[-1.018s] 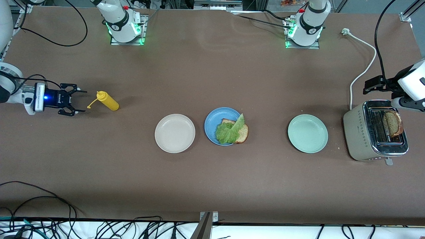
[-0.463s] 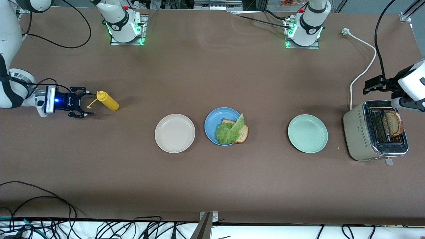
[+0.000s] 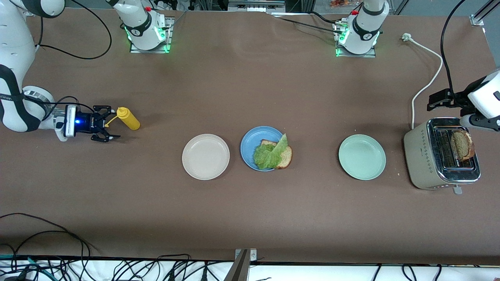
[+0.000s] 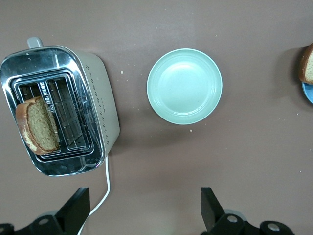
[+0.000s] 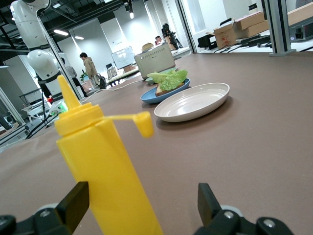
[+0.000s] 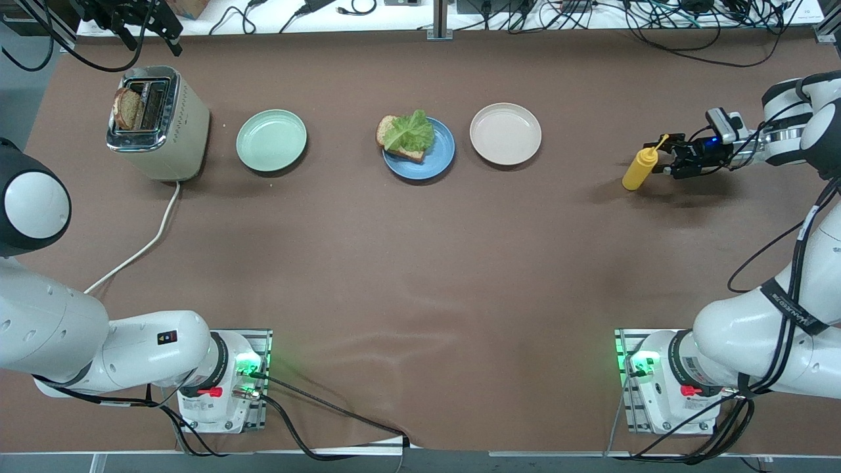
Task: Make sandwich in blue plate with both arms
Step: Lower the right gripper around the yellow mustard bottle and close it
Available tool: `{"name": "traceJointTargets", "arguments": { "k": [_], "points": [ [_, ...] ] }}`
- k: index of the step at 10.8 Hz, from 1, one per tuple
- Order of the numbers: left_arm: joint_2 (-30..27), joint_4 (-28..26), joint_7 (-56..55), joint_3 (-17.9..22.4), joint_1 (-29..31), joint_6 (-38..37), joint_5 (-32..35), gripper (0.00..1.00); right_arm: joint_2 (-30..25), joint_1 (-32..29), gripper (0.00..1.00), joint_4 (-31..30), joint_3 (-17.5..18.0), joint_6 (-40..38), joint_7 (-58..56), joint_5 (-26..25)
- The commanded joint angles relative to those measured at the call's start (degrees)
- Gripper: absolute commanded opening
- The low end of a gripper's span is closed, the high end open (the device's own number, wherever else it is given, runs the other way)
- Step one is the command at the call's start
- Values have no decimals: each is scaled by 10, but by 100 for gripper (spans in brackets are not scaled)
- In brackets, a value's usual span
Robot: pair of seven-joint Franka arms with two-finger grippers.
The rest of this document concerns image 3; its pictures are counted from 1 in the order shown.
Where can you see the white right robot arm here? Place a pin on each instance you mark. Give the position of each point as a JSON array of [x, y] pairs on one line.
[[15, 39]]

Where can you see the beige chrome toaster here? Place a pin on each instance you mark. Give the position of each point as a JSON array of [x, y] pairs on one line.
[[422, 160]]

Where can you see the orange packet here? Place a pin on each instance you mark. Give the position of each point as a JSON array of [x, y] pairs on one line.
[[343, 4]]

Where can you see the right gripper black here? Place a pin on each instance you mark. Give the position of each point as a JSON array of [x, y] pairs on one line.
[[86, 122]]

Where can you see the beige round plate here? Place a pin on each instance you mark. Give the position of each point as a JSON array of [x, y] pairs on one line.
[[206, 157]]

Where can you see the green lettuce leaf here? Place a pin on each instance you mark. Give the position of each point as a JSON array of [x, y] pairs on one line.
[[267, 156]]

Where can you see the blue round plate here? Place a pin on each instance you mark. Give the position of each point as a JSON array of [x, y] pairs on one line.
[[250, 140]]

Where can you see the yellow mustard squeeze bottle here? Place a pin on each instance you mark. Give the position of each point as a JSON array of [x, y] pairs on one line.
[[129, 120]]

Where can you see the brown bread slice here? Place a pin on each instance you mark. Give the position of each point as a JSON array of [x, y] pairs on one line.
[[463, 145], [286, 157]]

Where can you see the green round plate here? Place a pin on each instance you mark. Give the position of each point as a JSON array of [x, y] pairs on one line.
[[362, 157]]

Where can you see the aluminium frame profile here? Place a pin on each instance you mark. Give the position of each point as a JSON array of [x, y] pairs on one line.
[[478, 19]]

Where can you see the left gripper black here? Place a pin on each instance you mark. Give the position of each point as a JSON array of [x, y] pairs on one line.
[[458, 98]]

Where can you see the grey metal box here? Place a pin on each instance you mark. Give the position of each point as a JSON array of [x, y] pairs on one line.
[[254, 4]]

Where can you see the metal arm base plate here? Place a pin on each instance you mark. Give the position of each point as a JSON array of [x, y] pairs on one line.
[[370, 55], [170, 31]]

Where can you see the aluminium profile post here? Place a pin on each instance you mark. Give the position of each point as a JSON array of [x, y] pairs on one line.
[[240, 269]]

